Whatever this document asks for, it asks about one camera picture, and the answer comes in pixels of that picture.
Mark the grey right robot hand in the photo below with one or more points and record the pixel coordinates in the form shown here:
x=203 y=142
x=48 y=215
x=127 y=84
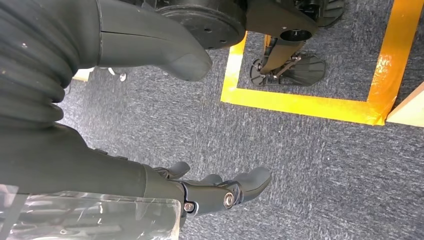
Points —
x=132 y=39

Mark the black robot leg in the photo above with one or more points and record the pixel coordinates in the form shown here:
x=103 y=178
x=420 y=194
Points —
x=205 y=23

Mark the black robot foot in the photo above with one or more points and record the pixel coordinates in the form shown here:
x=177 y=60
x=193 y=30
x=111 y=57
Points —
x=304 y=71
x=328 y=13

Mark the yellow floor tape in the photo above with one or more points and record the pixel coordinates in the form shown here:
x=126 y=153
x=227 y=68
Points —
x=298 y=106

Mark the clear plastic plate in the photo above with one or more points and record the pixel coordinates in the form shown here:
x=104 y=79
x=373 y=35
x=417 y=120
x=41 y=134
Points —
x=99 y=218

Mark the light wooden desk leg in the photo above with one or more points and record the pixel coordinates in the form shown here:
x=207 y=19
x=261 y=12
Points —
x=410 y=112

